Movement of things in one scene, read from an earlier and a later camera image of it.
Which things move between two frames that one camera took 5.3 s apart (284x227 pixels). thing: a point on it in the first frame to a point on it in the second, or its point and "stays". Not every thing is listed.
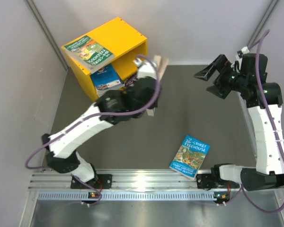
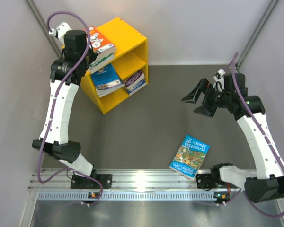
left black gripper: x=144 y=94 to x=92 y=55
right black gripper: x=220 y=63 to x=193 y=96
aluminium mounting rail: x=126 y=185 stays
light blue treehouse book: x=189 y=157 stays
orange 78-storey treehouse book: x=161 y=61 to x=99 y=43
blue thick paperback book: x=106 y=79 stays
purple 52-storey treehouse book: x=131 y=80 stays
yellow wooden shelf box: x=121 y=40 stays
